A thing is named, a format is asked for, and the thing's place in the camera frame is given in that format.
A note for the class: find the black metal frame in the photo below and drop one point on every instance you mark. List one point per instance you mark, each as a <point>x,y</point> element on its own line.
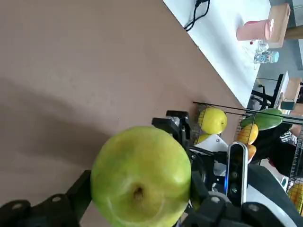
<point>265,94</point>

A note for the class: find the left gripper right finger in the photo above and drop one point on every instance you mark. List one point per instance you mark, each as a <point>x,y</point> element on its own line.
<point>213,212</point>

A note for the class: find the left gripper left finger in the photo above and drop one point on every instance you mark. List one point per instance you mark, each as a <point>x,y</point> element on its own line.
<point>47,208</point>

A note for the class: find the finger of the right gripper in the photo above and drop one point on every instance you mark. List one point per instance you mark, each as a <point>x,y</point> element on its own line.
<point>185,127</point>
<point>165,124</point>

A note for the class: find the green mango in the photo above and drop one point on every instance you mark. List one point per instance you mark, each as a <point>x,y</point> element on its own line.
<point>262,119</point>

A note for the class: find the yellow fruit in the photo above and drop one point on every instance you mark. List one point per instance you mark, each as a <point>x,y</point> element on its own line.
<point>296,196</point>

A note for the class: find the pink cylindrical container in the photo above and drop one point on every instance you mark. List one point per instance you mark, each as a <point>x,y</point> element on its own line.
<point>253,33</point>

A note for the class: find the person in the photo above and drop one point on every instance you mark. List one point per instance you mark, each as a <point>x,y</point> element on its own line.
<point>287,136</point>

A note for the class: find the clear bottle with blue cap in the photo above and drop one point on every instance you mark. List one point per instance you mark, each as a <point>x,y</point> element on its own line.
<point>265,57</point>

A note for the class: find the clear glass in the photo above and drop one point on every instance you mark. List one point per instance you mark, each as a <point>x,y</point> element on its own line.
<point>262,45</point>

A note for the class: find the cardboard box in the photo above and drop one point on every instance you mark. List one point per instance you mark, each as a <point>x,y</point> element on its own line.
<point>280,21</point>

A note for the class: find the yellow mango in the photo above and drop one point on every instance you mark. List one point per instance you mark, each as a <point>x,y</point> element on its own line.
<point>248,133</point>

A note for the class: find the red mango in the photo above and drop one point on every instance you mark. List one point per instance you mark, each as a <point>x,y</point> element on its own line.
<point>251,151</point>

